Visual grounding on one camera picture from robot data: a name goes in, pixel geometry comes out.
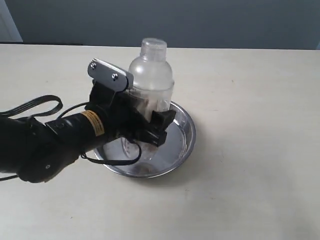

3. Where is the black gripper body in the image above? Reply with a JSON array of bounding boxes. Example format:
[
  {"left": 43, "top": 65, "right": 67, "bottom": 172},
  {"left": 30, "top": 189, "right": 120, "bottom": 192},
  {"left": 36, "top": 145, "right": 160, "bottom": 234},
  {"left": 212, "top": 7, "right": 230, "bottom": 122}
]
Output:
[{"left": 85, "top": 81, "right": 167, "bottom": 147}]

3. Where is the clear plastic shaker bottle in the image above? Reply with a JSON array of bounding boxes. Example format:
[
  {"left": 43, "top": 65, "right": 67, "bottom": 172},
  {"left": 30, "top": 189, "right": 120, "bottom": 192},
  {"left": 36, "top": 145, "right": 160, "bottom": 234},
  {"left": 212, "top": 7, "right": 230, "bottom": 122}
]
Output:
[{"left": 121, "top": 37, "right": 175, "bottom": 161}]

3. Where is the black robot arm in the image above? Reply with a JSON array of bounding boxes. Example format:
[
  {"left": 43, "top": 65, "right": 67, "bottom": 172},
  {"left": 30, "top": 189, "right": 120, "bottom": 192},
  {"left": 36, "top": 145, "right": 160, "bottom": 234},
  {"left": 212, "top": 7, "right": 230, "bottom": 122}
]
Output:
[{"left": 0, "top": 81, "right": 176, "bottom": 183}]

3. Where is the round stainless steel plate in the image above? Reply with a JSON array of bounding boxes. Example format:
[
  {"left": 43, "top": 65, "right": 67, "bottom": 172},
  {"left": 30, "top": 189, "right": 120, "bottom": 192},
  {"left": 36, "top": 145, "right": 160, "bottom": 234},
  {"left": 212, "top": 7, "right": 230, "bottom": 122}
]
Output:
[{"left": 93, "top": 101, "right": 196, "bottom": 179}]

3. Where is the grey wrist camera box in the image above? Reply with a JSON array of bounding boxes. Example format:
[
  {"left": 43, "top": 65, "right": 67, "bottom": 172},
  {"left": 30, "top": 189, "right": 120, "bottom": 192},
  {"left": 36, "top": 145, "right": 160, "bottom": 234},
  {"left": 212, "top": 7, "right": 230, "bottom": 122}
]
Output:
[{"left": 87, "top": 58, "right": 134, "bottom": 93}]

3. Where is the black cable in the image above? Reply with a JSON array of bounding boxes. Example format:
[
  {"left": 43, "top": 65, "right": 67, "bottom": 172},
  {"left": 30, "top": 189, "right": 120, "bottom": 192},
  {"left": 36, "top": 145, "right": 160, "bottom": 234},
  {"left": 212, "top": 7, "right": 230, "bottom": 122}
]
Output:
[{"left": 0, "top": 94, "right": 142, "bottom": 182}]

